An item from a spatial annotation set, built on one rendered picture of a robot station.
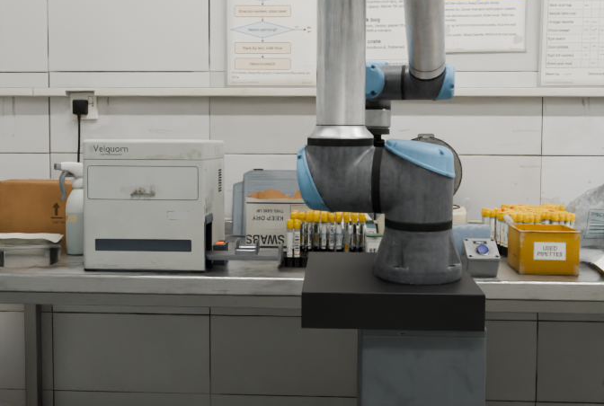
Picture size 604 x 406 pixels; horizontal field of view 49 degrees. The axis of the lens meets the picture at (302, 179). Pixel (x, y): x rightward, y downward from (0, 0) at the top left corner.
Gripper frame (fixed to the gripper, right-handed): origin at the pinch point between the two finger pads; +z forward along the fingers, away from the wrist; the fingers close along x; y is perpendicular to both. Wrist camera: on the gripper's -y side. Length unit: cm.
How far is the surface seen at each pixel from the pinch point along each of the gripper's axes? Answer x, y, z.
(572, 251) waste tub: -43.5, -5.8, 7.4
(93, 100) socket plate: 84, 60, -31
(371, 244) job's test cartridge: 0.8, -1.1, 6.7
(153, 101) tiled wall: 65, 60, -30
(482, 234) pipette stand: -25.7, 3.0, 4.8
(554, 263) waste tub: -39.5, -5.5, 10.1
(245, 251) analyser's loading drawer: 29.4, -4.0, 8.0
